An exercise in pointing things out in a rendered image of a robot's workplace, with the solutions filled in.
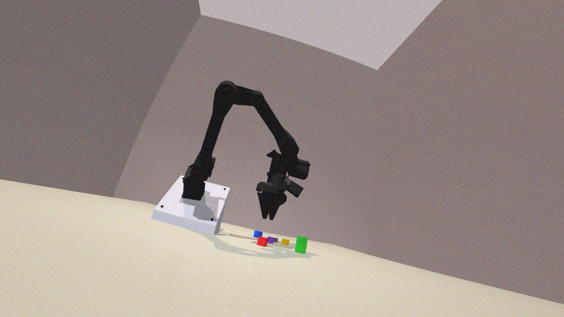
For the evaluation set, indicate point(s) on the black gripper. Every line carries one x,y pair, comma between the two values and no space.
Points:
272,195

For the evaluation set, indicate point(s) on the red block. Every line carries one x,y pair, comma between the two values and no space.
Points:
262,241

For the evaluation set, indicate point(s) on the green block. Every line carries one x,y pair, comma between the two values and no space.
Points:
300,249
301,240

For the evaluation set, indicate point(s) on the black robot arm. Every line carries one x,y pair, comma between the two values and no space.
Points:
227,94

